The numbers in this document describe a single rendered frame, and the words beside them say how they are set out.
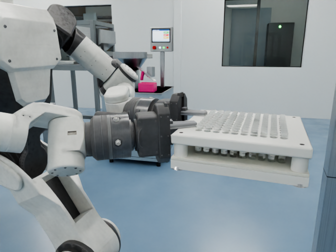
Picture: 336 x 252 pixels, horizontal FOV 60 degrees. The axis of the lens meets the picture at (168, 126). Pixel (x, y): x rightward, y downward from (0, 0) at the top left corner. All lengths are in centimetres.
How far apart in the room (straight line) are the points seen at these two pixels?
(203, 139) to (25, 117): 31
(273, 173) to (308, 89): 505
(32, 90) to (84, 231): 41
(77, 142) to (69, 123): 4
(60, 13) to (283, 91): 478
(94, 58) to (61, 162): 57
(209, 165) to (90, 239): 46
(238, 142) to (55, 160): 32
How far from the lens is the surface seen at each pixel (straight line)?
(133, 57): 300
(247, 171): 54
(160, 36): 314
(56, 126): 57
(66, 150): 55
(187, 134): 55
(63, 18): 105
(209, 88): 545
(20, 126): 54
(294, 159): 54
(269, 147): 53
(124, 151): 56
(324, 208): 87
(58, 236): 93
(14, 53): 81
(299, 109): 560
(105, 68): 105
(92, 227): 91
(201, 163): 55
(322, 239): 92
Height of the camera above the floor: 116
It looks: 15 degrees down
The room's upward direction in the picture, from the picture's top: straight up
